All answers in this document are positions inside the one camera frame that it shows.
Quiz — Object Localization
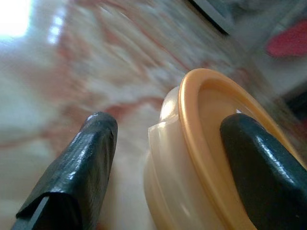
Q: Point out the cream container orange lid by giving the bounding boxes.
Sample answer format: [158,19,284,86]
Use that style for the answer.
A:
[142,68,307,230]

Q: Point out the grey black-edged panel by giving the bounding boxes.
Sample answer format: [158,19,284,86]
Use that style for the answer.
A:
[187,0,307,36]

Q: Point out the red plastic object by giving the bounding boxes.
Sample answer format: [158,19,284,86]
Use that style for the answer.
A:
[265,20,307,58]

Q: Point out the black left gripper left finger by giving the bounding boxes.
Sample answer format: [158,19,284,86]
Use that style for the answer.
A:
[14,111,118,230]

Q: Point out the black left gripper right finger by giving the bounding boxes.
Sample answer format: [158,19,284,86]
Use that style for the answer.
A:
[219,113,307,230]

